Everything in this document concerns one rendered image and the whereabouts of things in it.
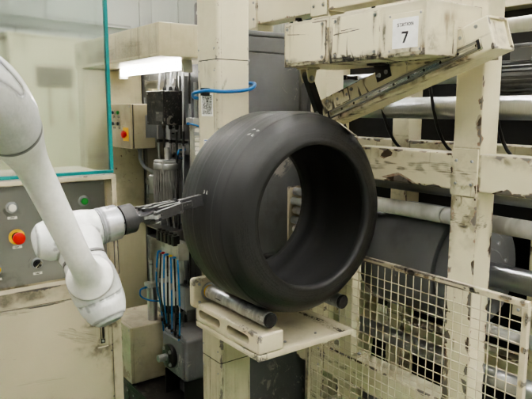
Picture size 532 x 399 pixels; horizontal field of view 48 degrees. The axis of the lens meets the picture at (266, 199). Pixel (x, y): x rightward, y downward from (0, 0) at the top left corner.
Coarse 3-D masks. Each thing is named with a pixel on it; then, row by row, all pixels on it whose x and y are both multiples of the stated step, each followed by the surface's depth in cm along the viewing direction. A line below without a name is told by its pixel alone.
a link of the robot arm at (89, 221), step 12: (84, 216) 139; (96, 216) 141; (36, 228) 135; (84, 228) 137; (96, 228) 139; (36, 240) 134; (48, 240) 134; (96, 240) 138; (36, 252) 135; (48, 252) 134
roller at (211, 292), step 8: (208, 288) 193; (216, 288) 191; (208, 296) 192; (216, 296) 188; (224, 296) 185; (232, 296) 183; (224, 304) 184; (232, 304) 180; (240, 304) 178; (248, 304) 176; (240, 312) 177; (248, 312) 174; (256, 312) 171; (264, 312) 169; (256, 320) 170; (264, 320) 167; (272, 320) 168
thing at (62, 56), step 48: (0, 0) 183; (48, 0) 192; (96, 0) 201; (0, 48) 185; (48, 48) 193; (96, 48) 203; (48, 96) 195; (96, 96) 205; (48, 144) 197; (96, 144) 207
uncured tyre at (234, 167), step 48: (240, 144) 160; (288, 144) 161; (336, 144) 171; (192, 192) 167; (240, 192) 155; (336, 192) 203; (192, 240) 170; (240, 240) 156; (288, 240) 206; (336, 240) 200; (240, 288) 163; (288, 288) 167; (336, 288) 179
